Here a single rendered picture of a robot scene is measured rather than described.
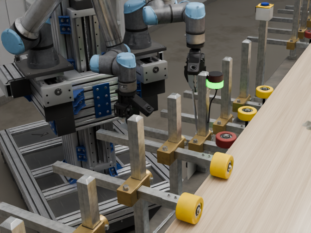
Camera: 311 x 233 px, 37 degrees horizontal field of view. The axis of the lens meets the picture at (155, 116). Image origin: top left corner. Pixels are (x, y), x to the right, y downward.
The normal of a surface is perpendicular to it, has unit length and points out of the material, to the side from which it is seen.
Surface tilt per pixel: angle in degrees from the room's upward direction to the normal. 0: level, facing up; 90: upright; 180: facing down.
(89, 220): 90
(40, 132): 0
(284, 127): 0
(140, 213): 90
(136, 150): 90
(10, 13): 90
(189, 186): 0
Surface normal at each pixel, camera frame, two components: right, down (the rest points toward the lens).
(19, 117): -0.04, -0.89
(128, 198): -0.48, 0.41
